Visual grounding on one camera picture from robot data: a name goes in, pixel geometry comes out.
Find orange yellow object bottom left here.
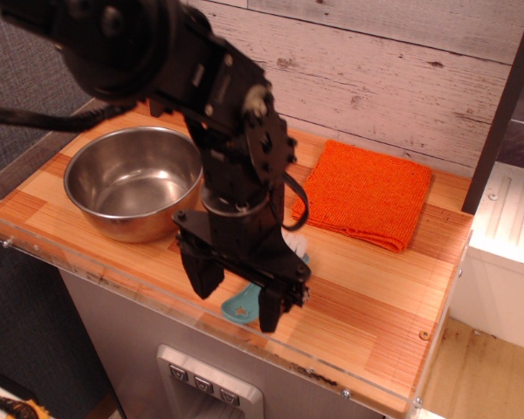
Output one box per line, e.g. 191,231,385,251
6,401,51,419

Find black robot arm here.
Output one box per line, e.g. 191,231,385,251
0,1,311,333

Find dark right cabinet post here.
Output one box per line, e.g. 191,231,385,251
461,32,524,215

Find teal brush with white bristles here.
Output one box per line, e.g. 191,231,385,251
220,230,310,325

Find silver dispenser panel with buttons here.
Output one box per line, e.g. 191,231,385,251
156,345,265,418

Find folded orange cloth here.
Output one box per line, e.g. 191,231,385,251
303,140,432,253

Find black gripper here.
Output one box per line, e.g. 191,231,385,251
173,209,311,333

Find clear acrylic edge guard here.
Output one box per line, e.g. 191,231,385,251
0,204,472,418

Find black sleeved cable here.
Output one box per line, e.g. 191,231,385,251
0,102,136,133

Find stainless steel bowl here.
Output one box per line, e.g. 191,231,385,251
64,127,203,244

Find grey toy fridge cabinet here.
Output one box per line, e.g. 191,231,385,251
61,272,379,418

